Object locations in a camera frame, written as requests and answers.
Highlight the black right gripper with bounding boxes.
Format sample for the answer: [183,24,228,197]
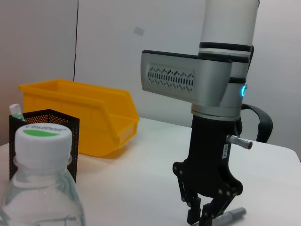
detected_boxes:
[173,114,244,226]

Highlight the silver glitter marker pen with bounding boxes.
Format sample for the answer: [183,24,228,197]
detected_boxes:
[213,207,247,224]

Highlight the clear green-label water bottle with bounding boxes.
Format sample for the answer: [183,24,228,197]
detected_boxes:
[0,123,87,226]

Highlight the mint green utility knife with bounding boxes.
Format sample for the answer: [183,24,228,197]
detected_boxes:
[9,103,26,122]

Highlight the black mesh pen holder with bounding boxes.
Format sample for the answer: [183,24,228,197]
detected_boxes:
[8,108,80,183]

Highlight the black chair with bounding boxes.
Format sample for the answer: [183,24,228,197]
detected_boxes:
[241,103,273,144]

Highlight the yellow plastic storage bin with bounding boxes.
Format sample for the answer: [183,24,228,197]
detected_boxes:
[18,79,141,158]

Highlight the right gripper cable with plug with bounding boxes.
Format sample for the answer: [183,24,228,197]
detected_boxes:
[225,134,253,150]

